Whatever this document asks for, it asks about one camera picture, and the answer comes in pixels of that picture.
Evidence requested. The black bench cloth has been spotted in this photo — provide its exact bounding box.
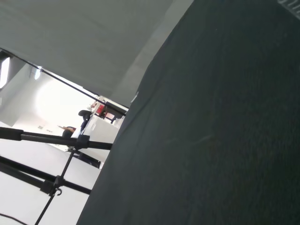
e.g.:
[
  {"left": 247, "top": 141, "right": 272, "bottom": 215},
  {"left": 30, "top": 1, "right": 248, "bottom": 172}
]
[{"left": 76, "top": 0, "right": 300, "bottom": 225}]

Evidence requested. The black office chair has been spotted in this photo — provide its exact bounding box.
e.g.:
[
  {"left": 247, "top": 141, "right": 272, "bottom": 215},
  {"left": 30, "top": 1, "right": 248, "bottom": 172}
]
[{"left": 78, "top": 109, "right": 92, "bottom": 128}]

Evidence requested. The black tripod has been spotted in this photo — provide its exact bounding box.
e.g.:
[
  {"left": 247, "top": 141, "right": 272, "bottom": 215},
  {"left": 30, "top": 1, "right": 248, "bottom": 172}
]
[{"left": 0, "top": 126, "right": 113, "bottom": 225}]

